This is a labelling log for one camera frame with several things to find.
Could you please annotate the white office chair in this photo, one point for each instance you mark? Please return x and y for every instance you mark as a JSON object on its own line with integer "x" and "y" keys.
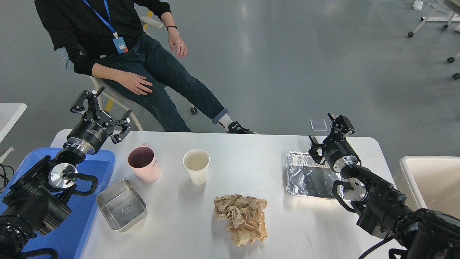
{"x": 113, "y": 96}

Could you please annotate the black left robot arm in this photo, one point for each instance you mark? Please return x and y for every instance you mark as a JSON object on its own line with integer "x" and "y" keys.
{"x": 37, "y": 202}

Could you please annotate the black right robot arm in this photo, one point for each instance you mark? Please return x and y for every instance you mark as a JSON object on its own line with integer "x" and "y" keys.
{"x": 424, "y": 233}

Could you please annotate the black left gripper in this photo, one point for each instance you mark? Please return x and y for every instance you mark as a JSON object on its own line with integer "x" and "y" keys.
{"x": 88, "y": 131}

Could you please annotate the square steel container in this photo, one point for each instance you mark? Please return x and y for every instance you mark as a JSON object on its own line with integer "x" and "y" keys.
{"x": 122, "y": 205}

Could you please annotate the white rolling frame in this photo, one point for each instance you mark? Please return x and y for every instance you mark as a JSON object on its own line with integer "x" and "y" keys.
{"x": 452, "y": 15}

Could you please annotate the seated person in black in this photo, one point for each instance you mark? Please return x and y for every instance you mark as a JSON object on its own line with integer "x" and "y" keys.
{"x": 105, "y": 39}

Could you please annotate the crumpled brown paper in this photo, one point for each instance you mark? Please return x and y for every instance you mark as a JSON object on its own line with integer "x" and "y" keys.
{"x": 245, "y": 215}

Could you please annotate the white paper cup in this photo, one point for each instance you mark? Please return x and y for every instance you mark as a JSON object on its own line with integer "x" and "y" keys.
{"x": 196, "y": 163}

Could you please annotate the clear floor plate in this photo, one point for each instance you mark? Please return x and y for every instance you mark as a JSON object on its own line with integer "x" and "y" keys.
{"x": 318, "y": 124}

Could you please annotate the aluminium foil tray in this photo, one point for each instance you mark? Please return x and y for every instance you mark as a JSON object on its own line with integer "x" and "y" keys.
{"x": 306, "y": 178}

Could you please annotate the white plastic bin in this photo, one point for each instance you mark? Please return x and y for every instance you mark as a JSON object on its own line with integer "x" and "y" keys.
{"x": 431, "y": 182}

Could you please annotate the pink mug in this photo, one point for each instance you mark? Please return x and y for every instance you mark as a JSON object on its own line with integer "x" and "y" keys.
{"x": 143, "y": 161}

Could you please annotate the blue plastic tray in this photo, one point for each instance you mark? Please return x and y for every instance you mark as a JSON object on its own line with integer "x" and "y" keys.
{"x": 70, "y": 238}

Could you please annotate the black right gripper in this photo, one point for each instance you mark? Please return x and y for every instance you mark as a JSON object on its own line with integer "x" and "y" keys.
{"x": 337, "y": 154}

